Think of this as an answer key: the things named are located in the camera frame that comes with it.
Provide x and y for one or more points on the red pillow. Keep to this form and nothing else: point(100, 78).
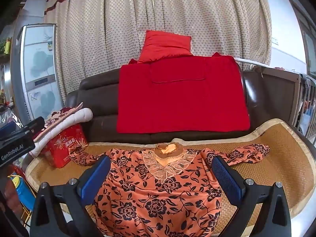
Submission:
point(165, 47)

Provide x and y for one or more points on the red blanket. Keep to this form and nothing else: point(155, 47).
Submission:
point(182, 98)

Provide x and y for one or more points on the beige dotted curtain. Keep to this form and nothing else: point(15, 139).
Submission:
point(111, 29)

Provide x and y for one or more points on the brown leather sofa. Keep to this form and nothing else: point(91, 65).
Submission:
point(98, 108)

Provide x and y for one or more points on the red printed tin box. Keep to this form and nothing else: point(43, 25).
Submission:
point(66, 148)

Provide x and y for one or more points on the woven rattan mat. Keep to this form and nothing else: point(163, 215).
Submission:
point(284, 153)

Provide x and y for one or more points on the maroon floral plush blanket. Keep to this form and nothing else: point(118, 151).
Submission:
point(59, 114)

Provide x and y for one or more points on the yellow bottle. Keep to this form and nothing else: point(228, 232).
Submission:
point(8, 45)

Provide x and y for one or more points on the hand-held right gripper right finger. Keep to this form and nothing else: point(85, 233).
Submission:
point(227, 177)

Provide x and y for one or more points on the white rod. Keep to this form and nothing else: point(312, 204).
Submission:
point(251, 61)

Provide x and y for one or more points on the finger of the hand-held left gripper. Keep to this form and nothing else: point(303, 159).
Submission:
point(34, 124)
point(7, 128)

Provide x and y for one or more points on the orange floral shirt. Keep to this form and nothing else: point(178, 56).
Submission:
point(160, 202)

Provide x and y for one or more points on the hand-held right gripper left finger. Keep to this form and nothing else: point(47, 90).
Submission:
point(95, 177)

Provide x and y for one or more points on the clear plastic wrapping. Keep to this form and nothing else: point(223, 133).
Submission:
point(9, 117)

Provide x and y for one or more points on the white quilted pad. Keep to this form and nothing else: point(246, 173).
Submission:
point(79, 117)

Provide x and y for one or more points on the standing air conditioner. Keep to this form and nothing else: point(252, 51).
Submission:
point(39, 61)

